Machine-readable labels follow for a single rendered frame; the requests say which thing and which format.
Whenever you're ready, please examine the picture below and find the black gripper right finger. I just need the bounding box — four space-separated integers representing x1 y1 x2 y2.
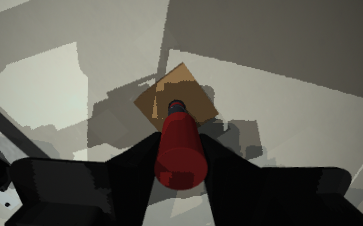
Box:
199 134 352 226

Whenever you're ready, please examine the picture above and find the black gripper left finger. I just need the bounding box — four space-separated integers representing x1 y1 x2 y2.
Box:
9 132 161 226

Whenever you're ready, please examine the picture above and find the brown square block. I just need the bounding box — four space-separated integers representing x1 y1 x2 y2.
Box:
133 62 219 133

